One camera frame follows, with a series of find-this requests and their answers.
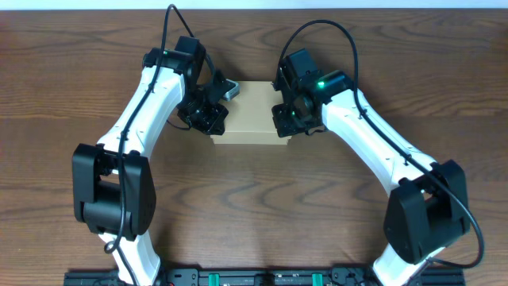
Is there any brown cardboard box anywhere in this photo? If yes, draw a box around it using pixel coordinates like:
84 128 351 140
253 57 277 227
210 81 291 145

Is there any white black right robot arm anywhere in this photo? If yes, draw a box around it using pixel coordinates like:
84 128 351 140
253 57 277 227
272 67 477 285

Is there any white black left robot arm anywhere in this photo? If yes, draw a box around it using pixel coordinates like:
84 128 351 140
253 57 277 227
72 48 240 285

